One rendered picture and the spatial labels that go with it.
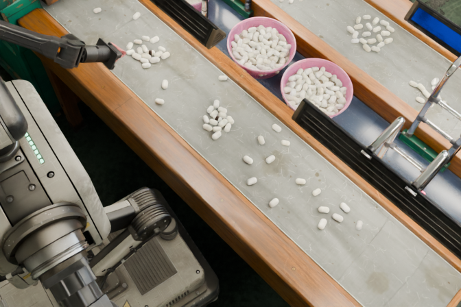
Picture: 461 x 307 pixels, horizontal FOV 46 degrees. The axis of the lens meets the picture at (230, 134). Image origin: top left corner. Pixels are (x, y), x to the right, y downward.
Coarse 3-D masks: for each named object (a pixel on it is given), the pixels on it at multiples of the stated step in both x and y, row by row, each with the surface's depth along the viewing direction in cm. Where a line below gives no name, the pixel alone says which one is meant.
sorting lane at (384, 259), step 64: (64, 0) 221; (128, 0) 222; (128, 64) 206; (192, 64) 207; (192, 128) 194; (256, 128) 195; (256, 192) 182; (320, 192) 183; (320, 256) 172; (384, 256) 173
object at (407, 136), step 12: (456, 60) 165; (444, 84) 169; (432, 96) 175; (444, 108) 175; (420, 120) 187; (408, 132) 196; (444, 132) 184; (408, 144) 200; (420, 144) 197; (456, 144) 181; (432, 156) 194; (444, 168) 193
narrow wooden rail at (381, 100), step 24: (240, 0) 228; (264, 0) 221; (288, 24) 216; (312, 48) 211; (360, 72) 205; (360, 96) 208; (384, 96) 200; (408, 120) 196; (432, 144) 194; (456, 168) 193
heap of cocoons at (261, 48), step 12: (240, 36) 217; (252, 36) 215; (264, 36) 215; (276, 36) 216; (240, 48) 211; (252, 48) 213; (264, 48) 212; (276, 48) 212; (288, 48) 213; (240, 60) 209; (252, 60) 209; (264, 60) 209; (276, 60) 210; (276, 72) 209
